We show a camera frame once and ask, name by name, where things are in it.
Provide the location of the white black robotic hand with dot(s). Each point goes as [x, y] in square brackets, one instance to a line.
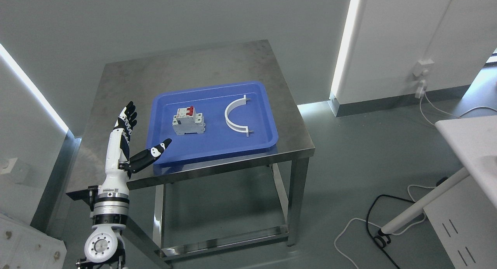
[119, 165]

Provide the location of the white red circuit breaker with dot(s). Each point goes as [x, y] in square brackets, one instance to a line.
[188, 121]

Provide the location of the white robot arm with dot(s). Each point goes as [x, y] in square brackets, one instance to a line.
[105, 246]

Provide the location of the stainless steel table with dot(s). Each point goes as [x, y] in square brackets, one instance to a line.
[140, 81]

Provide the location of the blue plastic tray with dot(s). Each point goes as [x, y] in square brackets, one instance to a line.
[218, 141]

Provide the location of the white semicircular clamp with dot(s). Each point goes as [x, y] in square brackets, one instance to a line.
[237, 117]

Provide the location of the white desk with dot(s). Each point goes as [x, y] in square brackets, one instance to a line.
[462, 209]

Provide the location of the white wall socket with plug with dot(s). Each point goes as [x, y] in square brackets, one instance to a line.
[421, 71]

